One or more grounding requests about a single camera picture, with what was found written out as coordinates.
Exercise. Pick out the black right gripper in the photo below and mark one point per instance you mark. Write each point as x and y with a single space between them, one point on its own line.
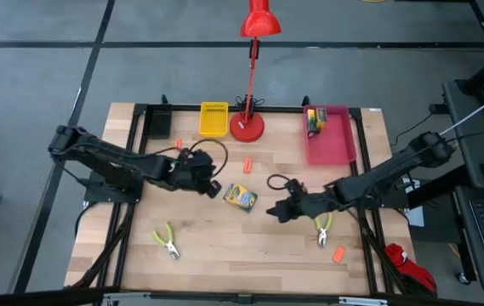
301 202

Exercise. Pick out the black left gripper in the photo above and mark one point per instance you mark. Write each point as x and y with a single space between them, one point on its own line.
192 170

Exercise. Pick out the Crayola crayon box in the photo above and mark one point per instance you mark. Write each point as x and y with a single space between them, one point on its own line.
240 197
312 121
321 119

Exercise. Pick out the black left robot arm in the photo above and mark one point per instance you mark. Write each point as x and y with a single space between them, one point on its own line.
109 155

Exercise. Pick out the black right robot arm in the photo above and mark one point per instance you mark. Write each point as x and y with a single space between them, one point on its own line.
373 183

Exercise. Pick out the yellow plastic basket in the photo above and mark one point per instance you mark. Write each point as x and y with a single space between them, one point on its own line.
213 127

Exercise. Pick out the red desk lamp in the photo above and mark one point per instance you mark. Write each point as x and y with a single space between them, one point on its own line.
246 127

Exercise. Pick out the pink plastic tray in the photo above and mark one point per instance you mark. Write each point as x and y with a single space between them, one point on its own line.
335 146

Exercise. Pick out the black plastic basket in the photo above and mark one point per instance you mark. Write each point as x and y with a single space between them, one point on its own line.
157 123

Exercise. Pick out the white paper sheet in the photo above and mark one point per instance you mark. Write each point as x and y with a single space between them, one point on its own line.
416 219

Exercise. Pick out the red glove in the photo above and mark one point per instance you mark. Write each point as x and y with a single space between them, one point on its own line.
416 272

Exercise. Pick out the black equipment cart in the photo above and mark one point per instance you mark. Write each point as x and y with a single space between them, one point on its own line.
475 170

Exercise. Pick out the black horizontal camera bar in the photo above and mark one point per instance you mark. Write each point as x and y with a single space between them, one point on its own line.
241 299

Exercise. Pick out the black table frame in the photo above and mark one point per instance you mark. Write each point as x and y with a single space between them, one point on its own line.
280 109

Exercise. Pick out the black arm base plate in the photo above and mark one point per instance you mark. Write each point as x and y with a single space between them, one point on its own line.
97 195
394 202

